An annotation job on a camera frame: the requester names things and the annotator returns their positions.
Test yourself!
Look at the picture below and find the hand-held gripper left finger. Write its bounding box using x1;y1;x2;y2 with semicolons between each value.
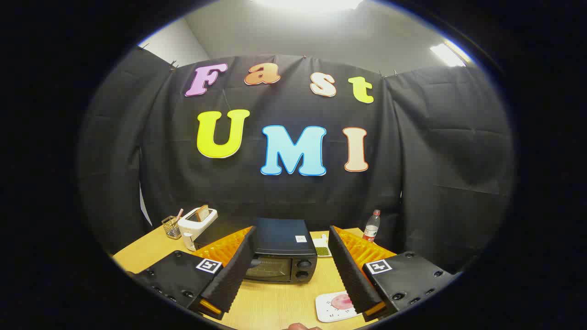
133;225;257;320

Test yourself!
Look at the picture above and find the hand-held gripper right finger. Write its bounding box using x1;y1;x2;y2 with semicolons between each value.
328;225;459;321

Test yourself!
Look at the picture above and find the white square plate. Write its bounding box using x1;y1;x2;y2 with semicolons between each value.
315;291;367;323

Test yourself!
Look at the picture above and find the black toaster oven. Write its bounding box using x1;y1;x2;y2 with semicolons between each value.
245;218;318;283

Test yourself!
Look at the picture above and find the white bread toaster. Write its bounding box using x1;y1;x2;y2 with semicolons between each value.
177;207;218;251

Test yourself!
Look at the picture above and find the white divided bean tray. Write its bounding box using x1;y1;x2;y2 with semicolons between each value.
314;234;332;257

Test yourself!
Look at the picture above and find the clear water bottle red label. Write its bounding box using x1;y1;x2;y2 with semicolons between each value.
362;209;381;242

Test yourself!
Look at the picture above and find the ceiling light panel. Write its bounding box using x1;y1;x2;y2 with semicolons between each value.
430;42;469;67
252;0;364;12

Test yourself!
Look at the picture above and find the wire mesh pen holder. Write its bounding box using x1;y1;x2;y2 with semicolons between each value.
161;215;182;240

